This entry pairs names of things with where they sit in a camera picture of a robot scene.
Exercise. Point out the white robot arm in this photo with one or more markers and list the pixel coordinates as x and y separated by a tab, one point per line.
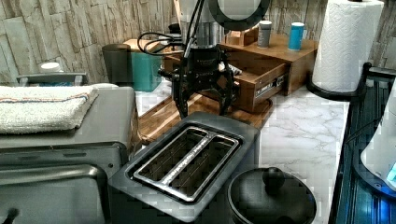
204	23

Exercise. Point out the teal canister with wooden lid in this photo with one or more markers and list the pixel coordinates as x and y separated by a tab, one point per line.
145	68

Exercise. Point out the butter packet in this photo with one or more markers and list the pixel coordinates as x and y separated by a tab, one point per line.
236	71

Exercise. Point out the black dish drying rack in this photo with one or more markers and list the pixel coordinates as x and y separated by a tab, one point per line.
360	197

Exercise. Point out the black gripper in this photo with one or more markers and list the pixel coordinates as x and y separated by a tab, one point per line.
198	71

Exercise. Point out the black toaster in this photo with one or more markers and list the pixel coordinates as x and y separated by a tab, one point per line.
182	177

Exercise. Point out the paper towel roll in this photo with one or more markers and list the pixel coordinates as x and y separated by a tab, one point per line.
347	35

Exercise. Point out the grey metal canister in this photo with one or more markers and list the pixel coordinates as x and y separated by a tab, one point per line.
117	61

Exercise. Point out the grey pepper canister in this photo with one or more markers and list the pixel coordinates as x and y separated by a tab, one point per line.
264	34

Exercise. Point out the folded white towel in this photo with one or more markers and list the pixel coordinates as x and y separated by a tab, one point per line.
44	109

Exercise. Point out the wooden organizer box with drawer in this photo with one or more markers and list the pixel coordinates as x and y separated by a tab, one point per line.
266	71

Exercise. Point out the black pot lid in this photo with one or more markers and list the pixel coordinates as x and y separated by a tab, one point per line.
270	196

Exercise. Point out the wooden cutting board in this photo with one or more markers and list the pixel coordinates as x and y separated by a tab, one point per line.
164	116

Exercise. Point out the blue salt canister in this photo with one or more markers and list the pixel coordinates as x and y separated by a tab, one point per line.
296	36

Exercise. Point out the stainless toaster oven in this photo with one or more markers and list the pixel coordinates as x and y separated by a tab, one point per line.
60	177

